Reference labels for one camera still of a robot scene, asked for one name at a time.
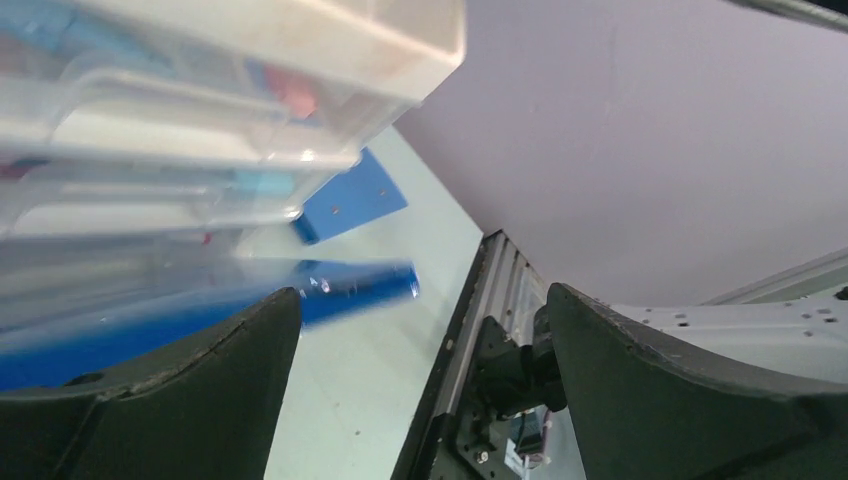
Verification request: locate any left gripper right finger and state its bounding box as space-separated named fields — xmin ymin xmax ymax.
xmin=547 ymin=283 xmax=847 ymax=479

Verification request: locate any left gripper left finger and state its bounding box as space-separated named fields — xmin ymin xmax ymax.
xmin=1 ymin=288 xmax=302 ymax=479

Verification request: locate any blue folder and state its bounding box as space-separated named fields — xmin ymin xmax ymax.
xmin=1 ymin=258 xmax=420 ymax=392
xmin=292 ymin=148 xmax=408 ymax=245

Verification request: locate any white plastic drawer organizer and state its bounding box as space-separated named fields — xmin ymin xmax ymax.
xmin=1 ymin=1 xmax=467 ymax=297

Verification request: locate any pink highlighter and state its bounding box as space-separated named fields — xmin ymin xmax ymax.
xmin=263 ymin=67 xmax=318 ymax=119

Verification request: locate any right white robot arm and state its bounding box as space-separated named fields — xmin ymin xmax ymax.
xmin=455 ymin=284 xmax=847 ymax=479

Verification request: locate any black front rail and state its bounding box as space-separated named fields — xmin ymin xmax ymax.
xmin=391 ymin=231 xmax=534 ymax=479

